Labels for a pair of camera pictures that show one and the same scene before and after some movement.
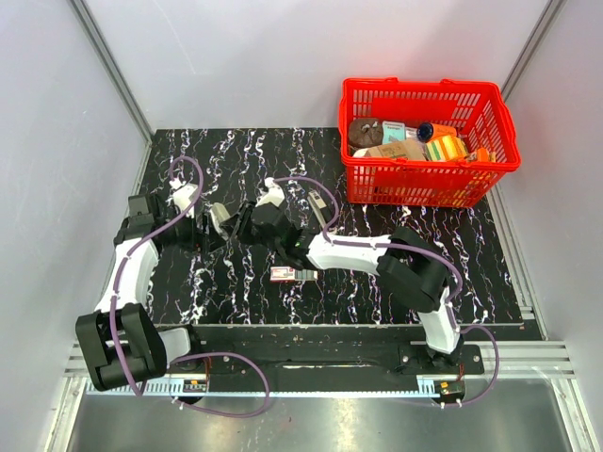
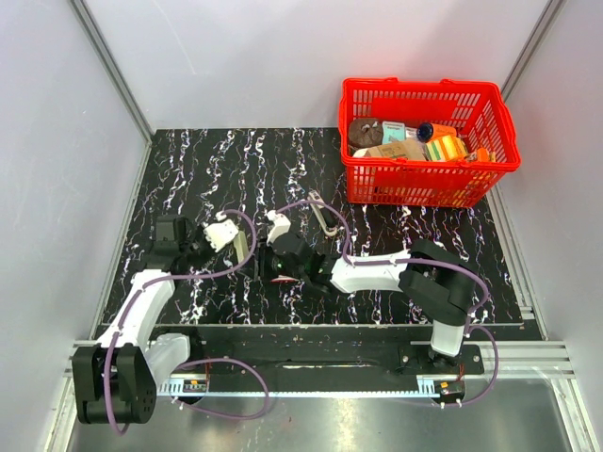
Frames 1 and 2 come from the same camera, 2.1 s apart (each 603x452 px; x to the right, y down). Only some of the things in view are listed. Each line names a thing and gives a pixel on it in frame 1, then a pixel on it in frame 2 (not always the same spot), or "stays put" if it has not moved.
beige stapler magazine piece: (219, 214) to (241, 248)
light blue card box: (393, 132) stays put
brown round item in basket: (366, 133) stays put
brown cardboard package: (410, 149) stays put
